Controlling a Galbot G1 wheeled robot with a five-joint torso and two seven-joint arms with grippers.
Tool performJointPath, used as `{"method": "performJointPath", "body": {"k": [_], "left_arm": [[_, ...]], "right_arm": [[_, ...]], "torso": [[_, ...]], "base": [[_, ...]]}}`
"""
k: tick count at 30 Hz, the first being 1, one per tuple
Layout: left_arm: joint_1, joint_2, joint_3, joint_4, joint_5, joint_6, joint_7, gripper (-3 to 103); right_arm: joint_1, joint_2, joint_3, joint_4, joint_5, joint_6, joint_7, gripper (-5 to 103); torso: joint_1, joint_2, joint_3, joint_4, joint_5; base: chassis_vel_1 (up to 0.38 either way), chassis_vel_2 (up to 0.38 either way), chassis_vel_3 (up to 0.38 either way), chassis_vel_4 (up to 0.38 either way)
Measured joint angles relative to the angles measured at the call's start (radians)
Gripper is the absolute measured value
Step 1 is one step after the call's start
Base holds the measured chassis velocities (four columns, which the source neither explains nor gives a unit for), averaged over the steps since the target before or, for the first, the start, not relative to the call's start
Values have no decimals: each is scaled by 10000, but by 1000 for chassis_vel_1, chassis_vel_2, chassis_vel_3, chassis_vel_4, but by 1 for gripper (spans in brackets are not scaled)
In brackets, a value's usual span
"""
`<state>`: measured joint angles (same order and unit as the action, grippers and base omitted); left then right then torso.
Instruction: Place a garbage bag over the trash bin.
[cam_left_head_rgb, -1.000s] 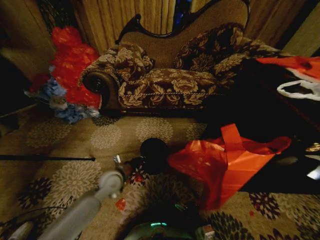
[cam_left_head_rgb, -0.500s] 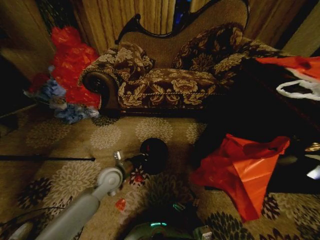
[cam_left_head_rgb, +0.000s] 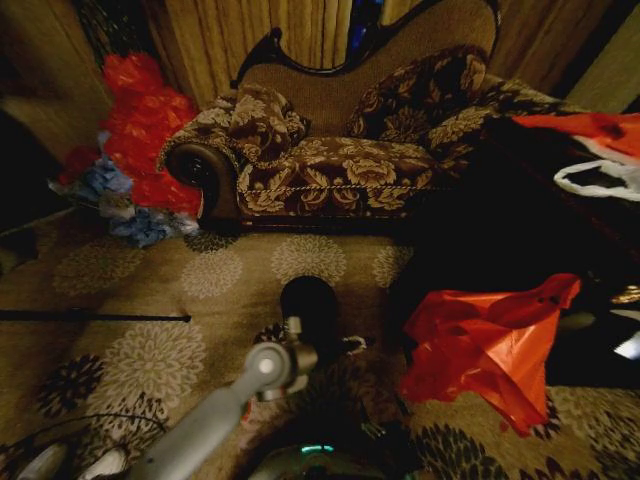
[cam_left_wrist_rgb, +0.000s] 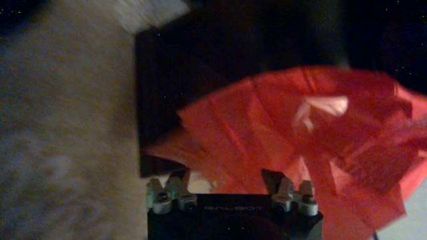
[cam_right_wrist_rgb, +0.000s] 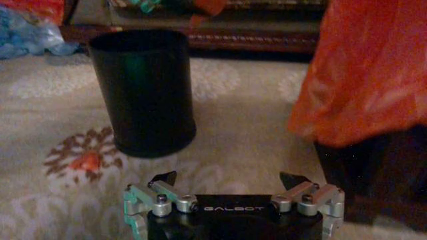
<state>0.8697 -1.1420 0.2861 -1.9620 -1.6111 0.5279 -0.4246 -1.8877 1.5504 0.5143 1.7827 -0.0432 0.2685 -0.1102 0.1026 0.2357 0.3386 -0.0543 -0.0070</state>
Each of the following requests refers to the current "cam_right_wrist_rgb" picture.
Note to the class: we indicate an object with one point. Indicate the dark wooden furniture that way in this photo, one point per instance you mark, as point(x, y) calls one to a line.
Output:
point(253, 27)

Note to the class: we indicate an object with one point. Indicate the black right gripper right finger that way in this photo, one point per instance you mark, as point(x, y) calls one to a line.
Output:
point(309, 195)

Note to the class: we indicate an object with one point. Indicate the blue plastic bag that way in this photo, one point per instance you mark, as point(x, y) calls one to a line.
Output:
point(28, 35)

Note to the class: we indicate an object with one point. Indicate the dark trash bin under bag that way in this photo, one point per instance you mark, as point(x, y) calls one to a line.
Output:
point(380, 180)

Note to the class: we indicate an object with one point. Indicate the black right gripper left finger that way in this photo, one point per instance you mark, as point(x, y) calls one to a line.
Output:
point(156, 192)

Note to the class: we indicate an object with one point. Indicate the patterned floral carpet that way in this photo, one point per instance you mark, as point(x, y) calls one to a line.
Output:
point(67, 130)

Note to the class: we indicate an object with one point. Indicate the black cylindrical trash bin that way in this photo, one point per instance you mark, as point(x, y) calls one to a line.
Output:
point(143, 92)

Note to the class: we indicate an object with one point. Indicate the orange plastic garbage bag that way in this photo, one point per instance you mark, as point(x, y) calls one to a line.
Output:
point(363, 72)

